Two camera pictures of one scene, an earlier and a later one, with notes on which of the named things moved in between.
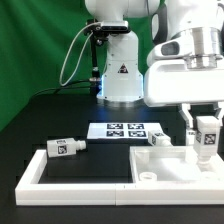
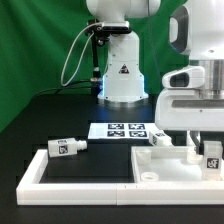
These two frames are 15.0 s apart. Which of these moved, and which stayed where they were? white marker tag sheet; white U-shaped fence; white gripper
Moved: white gripper
Stayed: white U-shaped fence; white marker tag sheet
